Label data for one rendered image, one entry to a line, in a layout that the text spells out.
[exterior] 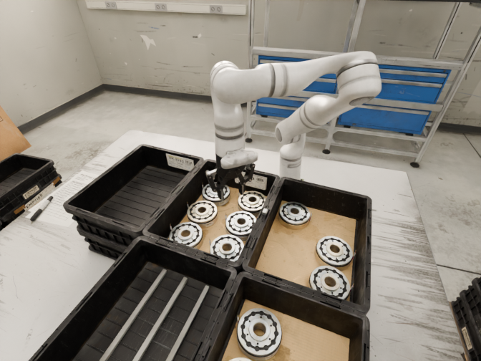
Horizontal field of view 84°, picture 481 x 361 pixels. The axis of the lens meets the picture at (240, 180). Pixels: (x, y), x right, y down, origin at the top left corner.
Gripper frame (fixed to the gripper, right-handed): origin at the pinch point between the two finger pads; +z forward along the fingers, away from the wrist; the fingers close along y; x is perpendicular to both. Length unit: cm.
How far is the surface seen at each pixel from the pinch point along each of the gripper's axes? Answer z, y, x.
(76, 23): 9, 56, -395
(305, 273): 17.4, -13.1, 22.5
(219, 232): 17.3, 4.1, -1.5
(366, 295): 7.4, -17.5, 37.0
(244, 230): 14.4, -2.6, 3.5
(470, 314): 74, -98, 45
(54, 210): 30, 61, -51
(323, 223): 17.4, -29.4, 8.9
